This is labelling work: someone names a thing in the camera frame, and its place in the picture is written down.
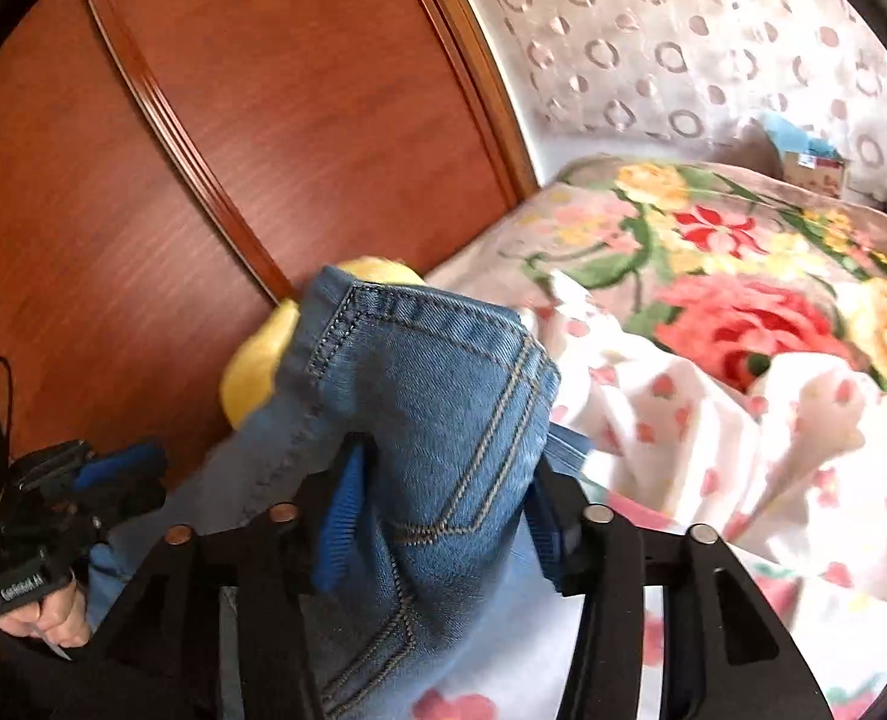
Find pink circle pattern curtain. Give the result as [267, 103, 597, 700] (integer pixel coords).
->
[468, 0, 887, 197]

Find wooden slatted wardrobe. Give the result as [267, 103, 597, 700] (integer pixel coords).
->
[0, 0, 537, 476]

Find light blue denim pants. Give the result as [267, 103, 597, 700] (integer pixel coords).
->
[87, 266, 560, 718]

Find person's left hand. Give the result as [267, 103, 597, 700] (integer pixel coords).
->
[0, 580, 92, 649]

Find yellow plush toy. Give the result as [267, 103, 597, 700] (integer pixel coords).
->
[219, 257, 425, 429]

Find white flower bed sheet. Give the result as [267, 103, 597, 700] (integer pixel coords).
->
[404, 268, 887, 720]

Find floral blanket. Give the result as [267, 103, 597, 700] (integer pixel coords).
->
[427, 156, 887, 392]

